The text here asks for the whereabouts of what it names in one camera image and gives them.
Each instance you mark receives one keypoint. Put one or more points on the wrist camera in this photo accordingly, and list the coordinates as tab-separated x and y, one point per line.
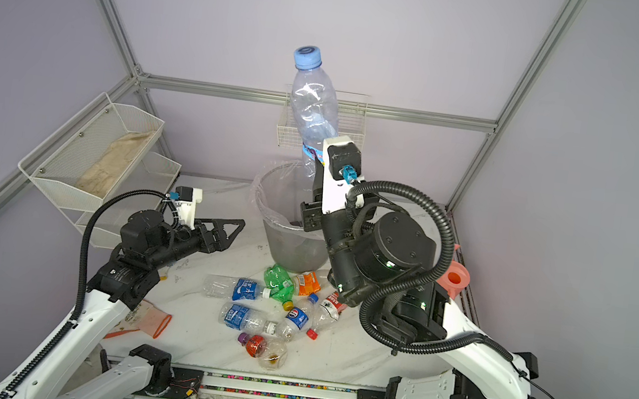
342	169
185	200

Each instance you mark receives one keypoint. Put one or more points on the white mesh lower shelf tray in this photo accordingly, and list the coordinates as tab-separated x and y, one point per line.
151	171

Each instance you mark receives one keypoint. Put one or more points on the white mesh upper shelf tray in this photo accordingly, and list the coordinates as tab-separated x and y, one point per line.
80	168

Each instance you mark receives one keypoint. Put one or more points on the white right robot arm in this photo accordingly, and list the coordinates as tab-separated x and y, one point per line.
380	261

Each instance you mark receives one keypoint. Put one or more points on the orange label plastic bottle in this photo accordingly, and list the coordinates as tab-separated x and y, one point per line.
307	284

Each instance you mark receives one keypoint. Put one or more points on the white mesh shelf tray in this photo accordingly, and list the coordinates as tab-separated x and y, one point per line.
80	168
151	171

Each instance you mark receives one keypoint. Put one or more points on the beige cloth glove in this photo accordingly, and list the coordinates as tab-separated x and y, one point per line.
100	178

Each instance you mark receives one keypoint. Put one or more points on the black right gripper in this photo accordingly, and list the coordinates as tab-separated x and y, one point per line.
308	208

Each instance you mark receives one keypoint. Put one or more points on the red label clear bottle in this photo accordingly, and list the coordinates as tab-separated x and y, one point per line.
324	314

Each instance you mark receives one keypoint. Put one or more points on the pink plastic watering can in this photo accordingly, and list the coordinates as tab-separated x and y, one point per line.
455	279

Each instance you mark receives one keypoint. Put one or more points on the aluminium frame corner post right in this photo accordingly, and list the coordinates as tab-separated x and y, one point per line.
557	31

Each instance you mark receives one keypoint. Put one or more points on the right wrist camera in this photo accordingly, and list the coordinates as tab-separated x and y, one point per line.
342	169

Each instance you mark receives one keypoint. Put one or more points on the green crushed plastic bottle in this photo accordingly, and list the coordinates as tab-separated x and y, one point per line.
279	286

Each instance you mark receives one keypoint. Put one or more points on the colourful label water bottle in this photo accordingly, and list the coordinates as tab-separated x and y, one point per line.
314	105

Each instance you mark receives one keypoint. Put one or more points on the red cap round bottle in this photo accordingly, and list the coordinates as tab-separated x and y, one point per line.
270	353

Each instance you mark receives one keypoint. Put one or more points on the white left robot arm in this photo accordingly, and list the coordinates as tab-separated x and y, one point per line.
148	245

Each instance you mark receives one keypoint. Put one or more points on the blue label bottle middle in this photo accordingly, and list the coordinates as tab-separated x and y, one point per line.
245	319

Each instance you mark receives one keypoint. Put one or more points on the grey mesh waste bin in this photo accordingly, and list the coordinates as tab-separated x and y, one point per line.
295	253

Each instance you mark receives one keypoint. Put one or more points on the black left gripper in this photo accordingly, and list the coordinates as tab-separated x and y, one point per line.
220	242

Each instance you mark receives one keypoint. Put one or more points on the aluminium frame corner post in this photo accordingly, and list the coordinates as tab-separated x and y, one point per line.
118	33
557	31

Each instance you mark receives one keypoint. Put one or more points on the aluminium frame corner post left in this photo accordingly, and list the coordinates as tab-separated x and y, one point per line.
118	33

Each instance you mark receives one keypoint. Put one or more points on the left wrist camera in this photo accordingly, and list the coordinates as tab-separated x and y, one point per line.
185	200

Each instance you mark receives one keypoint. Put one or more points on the pepsi label plastic bottle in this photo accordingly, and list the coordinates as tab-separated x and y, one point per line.
297	319

